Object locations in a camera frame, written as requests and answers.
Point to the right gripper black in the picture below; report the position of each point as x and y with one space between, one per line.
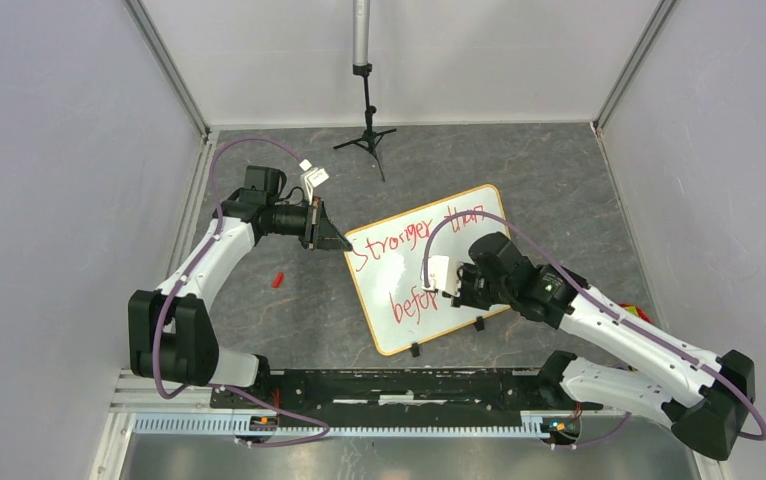
463 273

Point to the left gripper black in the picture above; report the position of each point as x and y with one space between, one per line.
320 233

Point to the whiteboard with yellow edge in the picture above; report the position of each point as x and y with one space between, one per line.
385 265

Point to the red marker cap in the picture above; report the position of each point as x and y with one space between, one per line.
278 279

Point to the red object behind right arm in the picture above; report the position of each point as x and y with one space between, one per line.
637 311

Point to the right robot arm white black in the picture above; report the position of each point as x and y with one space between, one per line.
702 397

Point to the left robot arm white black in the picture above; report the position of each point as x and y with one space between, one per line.
171 337

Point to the black tripod stand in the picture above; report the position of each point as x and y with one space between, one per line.
370 139

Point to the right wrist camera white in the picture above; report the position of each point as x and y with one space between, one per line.
442 274

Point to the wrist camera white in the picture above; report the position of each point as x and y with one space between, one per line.
442 274
311 178

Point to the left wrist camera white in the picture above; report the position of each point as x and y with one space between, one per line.
311 178

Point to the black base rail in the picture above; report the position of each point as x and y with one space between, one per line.
448 397

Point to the left aluminium frame post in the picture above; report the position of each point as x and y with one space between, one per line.
162 55

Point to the aluminium frame post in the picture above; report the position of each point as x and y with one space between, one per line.
634 62
162 55

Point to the right aluminium frame post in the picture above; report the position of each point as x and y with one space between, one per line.
634 62

